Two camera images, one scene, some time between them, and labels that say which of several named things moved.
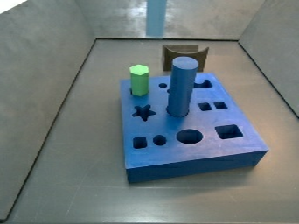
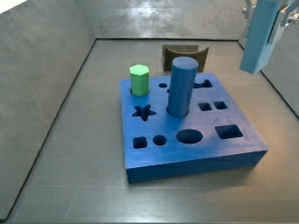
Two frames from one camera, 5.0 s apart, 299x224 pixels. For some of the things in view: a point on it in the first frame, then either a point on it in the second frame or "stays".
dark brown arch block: x=175 y=51 stays
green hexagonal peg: x=139 y=73 stays
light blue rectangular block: x=155 y=15 to x=257 y=49
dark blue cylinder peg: x=181 y=86 stays
